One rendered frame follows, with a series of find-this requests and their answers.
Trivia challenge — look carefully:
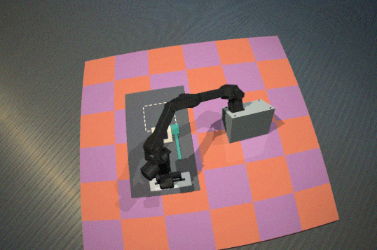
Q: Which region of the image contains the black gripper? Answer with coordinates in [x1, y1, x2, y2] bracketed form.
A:
[159, 163, 174, 189]

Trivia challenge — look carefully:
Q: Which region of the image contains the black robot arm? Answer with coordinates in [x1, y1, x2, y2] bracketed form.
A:
[140, 84, 245, 181]

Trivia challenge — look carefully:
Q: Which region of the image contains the cream square tile with dark centre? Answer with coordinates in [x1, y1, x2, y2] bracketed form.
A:
[152, 125, 173, 143]

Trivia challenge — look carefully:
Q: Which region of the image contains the teal small trowel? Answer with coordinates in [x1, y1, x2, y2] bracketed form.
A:
[171, 124, 181, 161]

